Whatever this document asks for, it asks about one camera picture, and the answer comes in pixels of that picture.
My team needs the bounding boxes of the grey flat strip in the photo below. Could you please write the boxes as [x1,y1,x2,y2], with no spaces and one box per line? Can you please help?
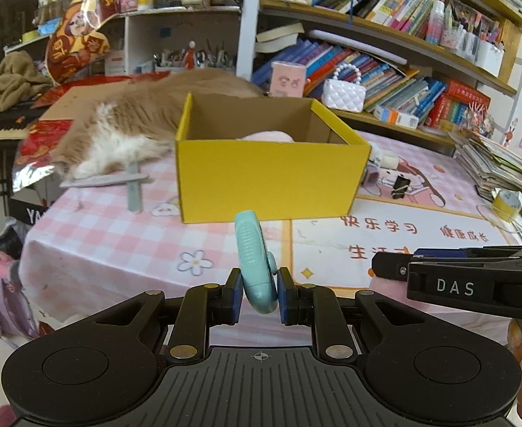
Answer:
[60,173,150,188]

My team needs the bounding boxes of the white pen cups with markers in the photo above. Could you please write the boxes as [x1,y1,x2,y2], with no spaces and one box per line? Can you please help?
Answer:
[439,0,506,76]

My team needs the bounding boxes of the brown cardboard sheet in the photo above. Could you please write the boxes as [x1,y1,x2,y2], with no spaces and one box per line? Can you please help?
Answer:
[39,84,128,121]

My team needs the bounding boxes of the red gold foil balloon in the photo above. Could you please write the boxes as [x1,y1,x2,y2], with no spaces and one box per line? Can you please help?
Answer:
[48,0,111,85]

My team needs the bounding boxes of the pink cylindrical box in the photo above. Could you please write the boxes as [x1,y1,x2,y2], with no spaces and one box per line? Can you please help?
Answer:
[270,61,307,97]

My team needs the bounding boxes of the white quilted purse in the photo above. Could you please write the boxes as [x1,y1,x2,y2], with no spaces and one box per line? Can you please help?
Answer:
[322,63,366,113]

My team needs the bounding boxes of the stack of booklets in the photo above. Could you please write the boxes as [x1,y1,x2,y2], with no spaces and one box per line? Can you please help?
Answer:
[454,136,522,201]

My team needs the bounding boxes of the pink bag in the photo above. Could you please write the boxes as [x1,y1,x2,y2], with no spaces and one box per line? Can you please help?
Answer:
[0,253,39,339]

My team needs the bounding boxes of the pastel glitter bottle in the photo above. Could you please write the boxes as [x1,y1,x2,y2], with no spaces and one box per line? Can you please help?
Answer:
[427,0,446,43]

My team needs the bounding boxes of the white rolled paper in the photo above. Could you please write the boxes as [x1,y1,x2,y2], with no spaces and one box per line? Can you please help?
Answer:
[309,30,408,65]

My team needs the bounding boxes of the yellow cardboard box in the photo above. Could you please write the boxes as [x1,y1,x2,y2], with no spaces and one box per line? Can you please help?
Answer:
[174,93,372,224]

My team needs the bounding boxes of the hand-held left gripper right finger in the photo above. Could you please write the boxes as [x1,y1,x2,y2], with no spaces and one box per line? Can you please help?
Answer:
[278,267,426,361]

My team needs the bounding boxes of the row of colourful books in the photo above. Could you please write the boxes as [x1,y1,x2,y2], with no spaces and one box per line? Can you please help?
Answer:
[310,0,444,38]

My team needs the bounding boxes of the pink checked printed tablecloth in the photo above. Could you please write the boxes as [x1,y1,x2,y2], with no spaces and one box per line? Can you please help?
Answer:
[18,129,522,321]

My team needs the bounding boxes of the brown plush cloth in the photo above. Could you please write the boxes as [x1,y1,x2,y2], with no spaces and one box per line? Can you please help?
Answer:
[0,50,53,112]

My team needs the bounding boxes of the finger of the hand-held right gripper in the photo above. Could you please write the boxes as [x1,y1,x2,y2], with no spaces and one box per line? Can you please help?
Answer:
[410,246,522,262]
[372,251,410,282]

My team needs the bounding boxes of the wooden bookshelf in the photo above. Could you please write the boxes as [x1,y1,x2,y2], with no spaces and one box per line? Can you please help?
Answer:
[236,0,522,147]

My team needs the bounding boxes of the pen holders with pens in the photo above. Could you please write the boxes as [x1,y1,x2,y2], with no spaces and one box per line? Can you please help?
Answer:
[154,42,237,72]

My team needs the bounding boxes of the thick cream-paged books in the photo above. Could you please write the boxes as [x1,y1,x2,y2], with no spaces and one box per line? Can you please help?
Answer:
[256,22,305,54]

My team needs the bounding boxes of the red silver foil bag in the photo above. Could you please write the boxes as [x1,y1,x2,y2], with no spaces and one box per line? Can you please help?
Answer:
[14,120,73,192]

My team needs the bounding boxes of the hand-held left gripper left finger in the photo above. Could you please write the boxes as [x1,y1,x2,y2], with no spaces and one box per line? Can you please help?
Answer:
[94,268,244,363]

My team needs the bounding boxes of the white shelf unit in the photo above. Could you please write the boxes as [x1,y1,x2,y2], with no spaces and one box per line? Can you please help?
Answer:
[105,6,244,76]

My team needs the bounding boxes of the white cable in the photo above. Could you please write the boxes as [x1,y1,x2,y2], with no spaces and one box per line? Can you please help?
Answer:
[476,205,522,234]

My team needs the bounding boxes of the orange white medicine box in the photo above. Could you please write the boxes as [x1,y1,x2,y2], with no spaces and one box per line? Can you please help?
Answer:
[373,104,420,128]

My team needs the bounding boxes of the ginger long-haired cat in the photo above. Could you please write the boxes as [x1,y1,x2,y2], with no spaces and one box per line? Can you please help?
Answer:
[50,69,266,176]

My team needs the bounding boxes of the yellow tape roll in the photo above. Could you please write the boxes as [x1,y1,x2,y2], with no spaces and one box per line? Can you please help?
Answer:
[492,189,522,222]

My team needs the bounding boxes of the pink plush pig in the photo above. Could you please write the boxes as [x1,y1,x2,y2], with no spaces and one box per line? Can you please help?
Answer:
[243,130,295,143]

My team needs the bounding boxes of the teal plastic gadget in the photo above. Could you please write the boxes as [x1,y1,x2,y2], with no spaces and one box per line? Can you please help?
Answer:
[234,210,278,314]

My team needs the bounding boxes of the red paper sheet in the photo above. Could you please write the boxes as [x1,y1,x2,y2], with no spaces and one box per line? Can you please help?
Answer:
[34,71,170,107]

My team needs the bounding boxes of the grey green stick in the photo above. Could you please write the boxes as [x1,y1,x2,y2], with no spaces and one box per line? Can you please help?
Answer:
[127,164,144,212]

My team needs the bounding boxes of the black electric keyboard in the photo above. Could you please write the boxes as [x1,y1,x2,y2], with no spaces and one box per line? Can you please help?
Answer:
[0,107,44,141]

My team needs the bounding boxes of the red boxed book set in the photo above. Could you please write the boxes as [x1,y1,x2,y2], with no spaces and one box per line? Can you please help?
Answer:
[425,78,490,132]

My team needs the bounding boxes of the colourful paper ornament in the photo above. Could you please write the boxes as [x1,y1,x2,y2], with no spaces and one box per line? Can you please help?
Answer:
[468,100,497,138]

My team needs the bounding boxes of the row of blue books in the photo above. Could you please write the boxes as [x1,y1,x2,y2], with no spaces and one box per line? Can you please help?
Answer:
[252,38,448,118]

